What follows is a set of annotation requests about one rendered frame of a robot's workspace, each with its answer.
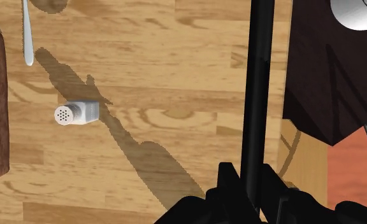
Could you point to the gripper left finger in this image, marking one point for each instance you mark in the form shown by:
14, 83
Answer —
224, 204

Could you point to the white salt shaker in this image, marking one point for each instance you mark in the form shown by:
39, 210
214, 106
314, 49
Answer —
82, 112

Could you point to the silver spoon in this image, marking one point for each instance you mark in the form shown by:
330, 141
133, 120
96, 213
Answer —
28, 40

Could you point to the long black rod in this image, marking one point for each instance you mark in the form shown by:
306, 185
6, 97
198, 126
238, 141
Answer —
258, 93

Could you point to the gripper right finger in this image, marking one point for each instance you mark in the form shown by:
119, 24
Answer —
295, 208

